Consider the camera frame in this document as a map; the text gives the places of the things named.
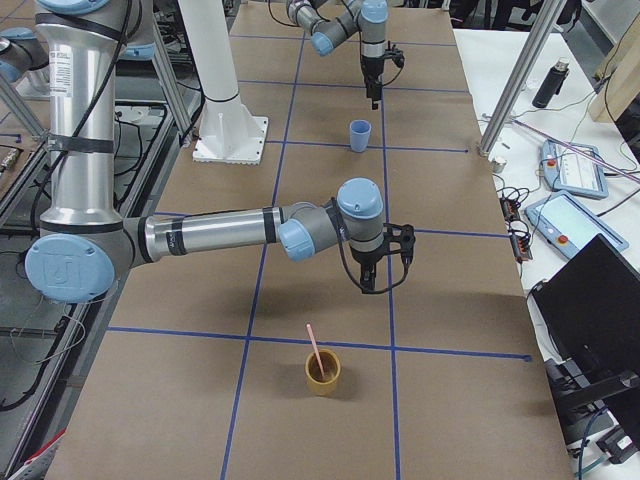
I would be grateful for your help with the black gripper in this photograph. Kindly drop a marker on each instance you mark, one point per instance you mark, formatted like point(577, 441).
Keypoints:
point(371, 71)
point(364, 261)

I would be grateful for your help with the pink chopstick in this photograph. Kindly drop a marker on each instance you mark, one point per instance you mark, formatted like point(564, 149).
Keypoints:
point(316, 351)

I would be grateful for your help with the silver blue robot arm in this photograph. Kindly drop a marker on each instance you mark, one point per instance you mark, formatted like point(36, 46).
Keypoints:
point(85, 244)
point(366, 18)

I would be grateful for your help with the light blue cup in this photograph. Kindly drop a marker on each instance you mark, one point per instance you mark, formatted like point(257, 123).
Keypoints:
point(359, 135)

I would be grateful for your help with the yellow wooden cup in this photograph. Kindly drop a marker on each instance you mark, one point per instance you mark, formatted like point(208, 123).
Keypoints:
point(333, 370)

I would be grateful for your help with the brown paper table mat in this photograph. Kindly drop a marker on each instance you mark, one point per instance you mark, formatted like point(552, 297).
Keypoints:
point(201, 372)

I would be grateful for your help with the black power strip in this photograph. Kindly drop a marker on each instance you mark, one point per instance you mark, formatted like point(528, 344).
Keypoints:
point(517, 230)

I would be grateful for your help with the black cylinder bottle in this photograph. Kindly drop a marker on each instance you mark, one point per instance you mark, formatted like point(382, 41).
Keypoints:
point(552, 83)

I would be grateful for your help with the blue teach pendant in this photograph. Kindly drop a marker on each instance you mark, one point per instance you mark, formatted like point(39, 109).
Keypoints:
point(568, 225)
point(564, 169)

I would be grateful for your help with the black laptop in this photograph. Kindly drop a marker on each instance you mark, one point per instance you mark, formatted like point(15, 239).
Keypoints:
point(591, 309)

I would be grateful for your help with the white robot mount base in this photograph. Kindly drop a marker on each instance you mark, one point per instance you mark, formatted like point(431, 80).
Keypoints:
point(227, 132)

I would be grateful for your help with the aluminium frame post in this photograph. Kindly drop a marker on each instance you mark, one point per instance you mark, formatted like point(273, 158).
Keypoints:
point(535, 41)

